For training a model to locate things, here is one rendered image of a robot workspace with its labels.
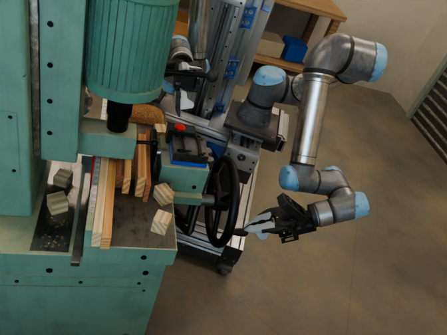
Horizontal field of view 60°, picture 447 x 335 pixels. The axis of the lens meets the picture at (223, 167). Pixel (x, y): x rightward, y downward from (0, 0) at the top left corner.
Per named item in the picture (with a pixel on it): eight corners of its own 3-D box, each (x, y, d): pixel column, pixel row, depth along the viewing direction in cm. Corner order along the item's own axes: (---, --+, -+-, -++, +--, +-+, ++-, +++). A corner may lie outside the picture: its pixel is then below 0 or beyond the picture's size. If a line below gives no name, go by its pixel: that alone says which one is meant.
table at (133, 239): (210, 268, 97) (216, 252, 93) (81, 264, 87) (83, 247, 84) (187, 127, 141) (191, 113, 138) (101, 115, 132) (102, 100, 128)
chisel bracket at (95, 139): (132, 165, 101) (137, 139, 96) (75, 159, 97) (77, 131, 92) (132, 147, 106) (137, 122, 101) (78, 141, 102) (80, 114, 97)
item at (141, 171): (142, 197, 100) (146, 177, 96) (134, 196, 99) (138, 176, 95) (142, 153, 113) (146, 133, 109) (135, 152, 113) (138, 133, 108)
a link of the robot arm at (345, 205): (359, 201, 119) (370, 221, 112) (324, 209, 119) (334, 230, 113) (360, 183, 114) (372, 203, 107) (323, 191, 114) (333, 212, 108)
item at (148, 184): (147, 202, 99) (151, 185, 95) (142, 202, 99) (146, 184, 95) (146, 145, 117) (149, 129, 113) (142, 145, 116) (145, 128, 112)
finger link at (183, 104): (195, 117, 113) (195, 89, 116) (175, 115, 112) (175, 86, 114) (193, 121, 116) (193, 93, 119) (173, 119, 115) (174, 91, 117)
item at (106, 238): (109, 249, 85) (111, 238, 83) (100, 249, 85) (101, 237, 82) (120, 94, 134) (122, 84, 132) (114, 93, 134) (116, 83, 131)
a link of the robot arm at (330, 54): (319, 20, 106) (287, 193, 111) (354, 30, 109) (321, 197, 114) (300, 30, 117) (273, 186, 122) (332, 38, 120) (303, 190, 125)
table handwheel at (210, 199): (235, 137, 122) (210, 197, 141) (172, 128, 116) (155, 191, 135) (252, 209, 102) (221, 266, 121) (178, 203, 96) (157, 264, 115)
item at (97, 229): (100, 246, 85) (102, 232, 82) (90, 246, 84) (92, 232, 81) (114, 102, 129) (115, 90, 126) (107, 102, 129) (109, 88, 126)
